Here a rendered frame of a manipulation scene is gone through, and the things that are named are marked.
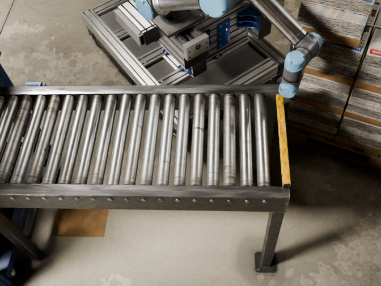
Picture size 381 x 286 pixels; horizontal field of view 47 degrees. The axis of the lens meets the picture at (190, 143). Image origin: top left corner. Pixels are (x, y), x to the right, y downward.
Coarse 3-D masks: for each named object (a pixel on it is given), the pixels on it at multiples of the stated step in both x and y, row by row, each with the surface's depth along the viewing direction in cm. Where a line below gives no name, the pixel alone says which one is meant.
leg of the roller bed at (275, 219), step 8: (272, 216) 172; (280, 216) 171; (272, 224) 178; (280, 224) 178; (272, 232) 185; (264, 240) 203; (272, 240) 193; (264, 248) 203; (272, 248) 201; (264, 256) 212; (272, 256) 211; (264, 264) 222
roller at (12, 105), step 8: (16, 96) 196; (8, 104) 193; (16, 104) 195; (8, 112) 190; (8, 120) 188; (0, 128) 186; (8, 128) 187; (0, 136) 183; (8, 136) 187; (0, 144) 182; (0, 152) 181
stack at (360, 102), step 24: (336, 48) 195; (360, 48) 193; (336, 72) 207; (360, 72) 200; (312, 96) 227; (336, 96) 219; (360, 96) 212; (288, 120) 252; (312, 120) 243; (336, 120) 234; (312, 144) 261; (336, 144) 249
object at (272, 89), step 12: (264, 84) 189; (276, 84) 188; (36, 96) 196; (48, 96) 196; (60, 96) 195; (120, 96) 193; (132, 96) 193; (192, 96) 191; (252, 96) 189; (60, 108) 203; (132, 108) 200; (192, 108) 198; (252, 108) 196; (276, 108) 195
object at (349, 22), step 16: (304, 0) 184; (320, 0) 181; (336, 0) 178; (352, 0) 175; (368, 0) 174; (304, 16) 190; (320, 16) 187; (336, 16) 183; (352, 16) 181; (368, 16) 178; (336, 32) 188; (352, 32) 186
